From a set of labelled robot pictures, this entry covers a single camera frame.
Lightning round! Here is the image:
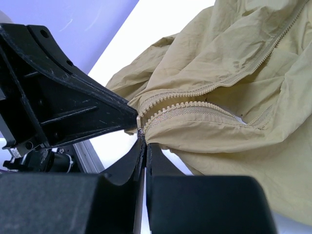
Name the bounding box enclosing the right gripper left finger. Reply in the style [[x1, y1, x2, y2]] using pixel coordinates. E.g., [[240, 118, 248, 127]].
[[0, 139, 146, 234]]

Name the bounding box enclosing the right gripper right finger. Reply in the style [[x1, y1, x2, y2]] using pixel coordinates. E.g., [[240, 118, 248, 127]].
[[146, 144, 277, 234]]

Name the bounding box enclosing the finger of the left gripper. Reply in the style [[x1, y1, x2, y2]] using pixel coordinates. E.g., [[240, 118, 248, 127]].
[[0, 23, 137, 149]]

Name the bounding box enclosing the olive green jacket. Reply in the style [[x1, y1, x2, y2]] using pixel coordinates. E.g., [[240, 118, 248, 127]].
[[107, 0, 312, 225]]

